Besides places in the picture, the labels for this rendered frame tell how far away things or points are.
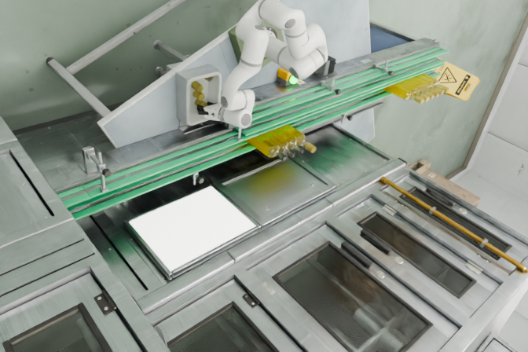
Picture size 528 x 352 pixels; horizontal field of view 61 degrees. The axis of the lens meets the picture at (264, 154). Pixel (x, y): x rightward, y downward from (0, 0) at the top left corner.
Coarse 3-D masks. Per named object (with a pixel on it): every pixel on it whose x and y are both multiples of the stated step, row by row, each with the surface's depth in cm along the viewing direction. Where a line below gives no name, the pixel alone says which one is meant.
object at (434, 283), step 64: (320, 128) 260; (384, 192) 218; (448, 192) 219; (128, 256) 168; (256, 256) 174; (320, 256) 180; (384, 256) 180; (448, 256) 186; (512, 256) 190; (192, 320) 150; (256, 320) 153; (320, 320) 155; (384, 320) 158; (448, 320) 160
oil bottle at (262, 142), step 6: (252, 138) 212; (258, 138) 209; (264, 138) 210; (252, 144) 213; (258, 144) 209; (264, 144) 206; (270, 144) 206; (276, 144) 207; (264, 150) 208; (270, 150) 204; (276, 150) 205; (270, 156) 206; (276, 156) 207
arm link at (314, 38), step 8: (312, 24) 179; (312, 32) 177; (320, 32) 178; (288, 40) 174; (296, 40) 172; (304, 40) 174; (312, 40) 177; (320, 40) 179; (288, 48) 179; (296, 48) 176; (304, 48) 176; (312, 48) 179; (320, 48) 185; (296, 56) 179; (304, 56) 180
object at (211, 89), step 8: (216, 72) 192; (192, 80) 185; (200, 80) 197; (216, 80) 197; (208, 88) 202; (216, 88) 199; (192, 96) 199; (208, 96) 205; (216, 96) 201; (192, 104) 201; (192, 112) 203; (192, 120) 198; (200, 120) 199
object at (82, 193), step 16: (400, 80) 278; (272, 128) 216; (208, 144) 200; (224, 144) 201; (160, 160) 186; (176, 160) 187; (112, 176) 175; (128, 176) 176; (144, 176) 177; (64, 192) 164; (80, 192) 166; (96, 192) 166
